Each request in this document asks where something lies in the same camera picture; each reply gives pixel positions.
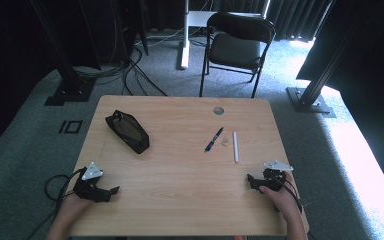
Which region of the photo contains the person's left hand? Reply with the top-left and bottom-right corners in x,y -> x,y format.
58,193 -> 95,218

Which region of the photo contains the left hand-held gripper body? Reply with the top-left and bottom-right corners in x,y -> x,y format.
72,161 -> 113,204

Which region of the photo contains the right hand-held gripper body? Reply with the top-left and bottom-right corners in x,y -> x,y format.
255,160 -> 295,193

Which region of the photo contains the black pencil case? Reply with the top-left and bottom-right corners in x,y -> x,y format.
104,109 -> 151,155

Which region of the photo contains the hand-held gripper cable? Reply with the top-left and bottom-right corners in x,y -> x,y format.
26,167 -> 87,240
269,169 -> 312,214

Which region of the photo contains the right hand-held gripper cable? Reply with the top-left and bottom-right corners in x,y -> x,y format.
269,169 -> 312,214

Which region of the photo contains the white pen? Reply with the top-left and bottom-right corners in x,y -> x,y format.
232,131 -> 240,164

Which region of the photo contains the blue pen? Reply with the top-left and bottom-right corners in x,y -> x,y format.
204,126 -> 225,154

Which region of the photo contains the person's right hand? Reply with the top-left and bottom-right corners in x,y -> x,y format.
258,170 -> 302,215

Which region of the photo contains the left hand-held gripper cable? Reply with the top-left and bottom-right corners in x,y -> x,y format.
26,167 -> 87,240

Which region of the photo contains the black metal stand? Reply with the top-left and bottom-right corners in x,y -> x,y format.
29,0 -> 97,107
285,0 -> 338,119

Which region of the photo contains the black folding chair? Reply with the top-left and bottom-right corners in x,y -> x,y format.
198,11 -> 277,99

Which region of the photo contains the bundle of floor cables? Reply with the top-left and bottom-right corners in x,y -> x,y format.
72,18 -> 168,98

